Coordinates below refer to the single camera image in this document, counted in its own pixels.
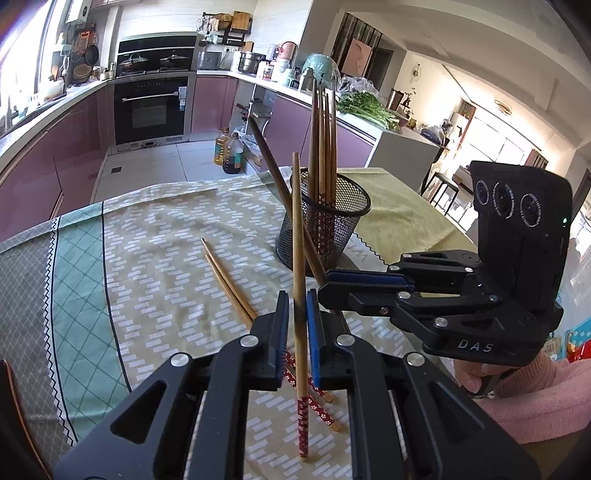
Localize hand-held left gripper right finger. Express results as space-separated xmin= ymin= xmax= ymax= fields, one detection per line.
xmin=305 ymin=288 xmax=541 ymax=480

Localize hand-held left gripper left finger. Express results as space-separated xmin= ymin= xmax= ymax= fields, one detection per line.
xmin=54 ymin=291 xmax=291 ymax=480

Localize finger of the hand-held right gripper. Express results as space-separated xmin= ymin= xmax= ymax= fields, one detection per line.
xmin=318 ymin=281 xmax=502 ymax=324
xmin=325 ymin=250 xmax=483 ymax=291

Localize black wire mesh holder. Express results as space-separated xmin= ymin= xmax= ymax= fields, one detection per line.
xmin=276 ymin=167 xmax=371 ymax=273

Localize bundle of wooden chopsticks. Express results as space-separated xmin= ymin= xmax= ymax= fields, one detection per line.
xmin=306 ymin=78 xmax=339 ymax=273

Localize person's right hand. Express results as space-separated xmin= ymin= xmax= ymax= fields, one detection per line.
xmin=454 ymin=359 xmax=481 ymax=394

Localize black metal stool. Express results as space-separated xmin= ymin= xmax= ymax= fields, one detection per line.
xmin=420 ymin=173 xmax=476 ymax=232

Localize patchwork patterned tablecloth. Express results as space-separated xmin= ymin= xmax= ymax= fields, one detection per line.
xmin=0 ymin=167 xmax=476 ymax=480

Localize bunch of green vegetables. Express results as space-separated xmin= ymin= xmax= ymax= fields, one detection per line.
xmin=336 ymin=90 xmax=402 ymax=132

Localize pink base kitchen cabinet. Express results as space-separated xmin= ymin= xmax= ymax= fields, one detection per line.
xmin=190 ymin=69 xmax=439 ymax=195
xmin=0 ymin=78 xmax=116 ymax=241

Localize crumpled white plastic bag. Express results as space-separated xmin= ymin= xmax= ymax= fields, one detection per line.
xmin=242 ymin=134 xmax=264 ymax=167

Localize dark sauce bottle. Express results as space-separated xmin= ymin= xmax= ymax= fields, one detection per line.
xmin=222 ymin=132 xmax=244 ymax=175

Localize clear plastic bag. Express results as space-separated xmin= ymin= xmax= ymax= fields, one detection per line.
xmin=339 ymin=76 xmax=382 ymax=100

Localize yellow cooking oil bottle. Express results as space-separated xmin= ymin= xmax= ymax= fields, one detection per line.
xmin=213 ymin=128 xmax=232 ymax=166

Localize steel stockpot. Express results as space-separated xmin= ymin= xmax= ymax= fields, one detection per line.
xmin=238 ymin=52 xmax=266 ymax=75

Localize black built-in oven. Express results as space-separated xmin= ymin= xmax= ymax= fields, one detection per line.
xmin=113 ymin=76 xmax=191 ymax=146

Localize brown wooden chair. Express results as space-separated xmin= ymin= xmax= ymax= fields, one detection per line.
xmin=0 ymin=360 xmax=49 ymax=480

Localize black stove hood unit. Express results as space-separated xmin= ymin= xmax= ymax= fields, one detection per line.
xmin=117 ymin=33 xmax=198 ymax=77

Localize large kitchen window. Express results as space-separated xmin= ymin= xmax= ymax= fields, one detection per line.
xmin=0 ymin=0 xmax=61 ymax=134

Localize framed wall picture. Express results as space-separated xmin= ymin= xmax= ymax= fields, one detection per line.
xmin=345 ymin=38 xmax=375 ymax=77

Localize black wall rack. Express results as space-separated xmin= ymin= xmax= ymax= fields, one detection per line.
xmin=198 ymin=14 xmax=252 ymax=47

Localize white wall water heater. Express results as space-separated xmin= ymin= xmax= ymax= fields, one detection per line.
xmin=65 ymin=0 xmax=90 ymax=24

